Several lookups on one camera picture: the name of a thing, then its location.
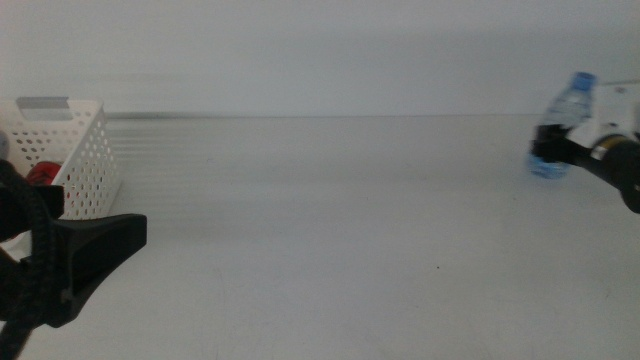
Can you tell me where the clear water bottle blue cap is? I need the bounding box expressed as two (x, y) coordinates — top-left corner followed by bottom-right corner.
(524, 70), (599, 180)

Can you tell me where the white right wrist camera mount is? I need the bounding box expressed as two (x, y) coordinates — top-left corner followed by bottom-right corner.
(569, 78), (640, 149)

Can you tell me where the white perforated plastic basket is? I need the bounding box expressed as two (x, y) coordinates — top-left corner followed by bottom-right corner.
(0, 97), (122, 261)

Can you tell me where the red soda can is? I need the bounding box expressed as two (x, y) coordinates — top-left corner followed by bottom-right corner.
(25, 160), (64, 188)

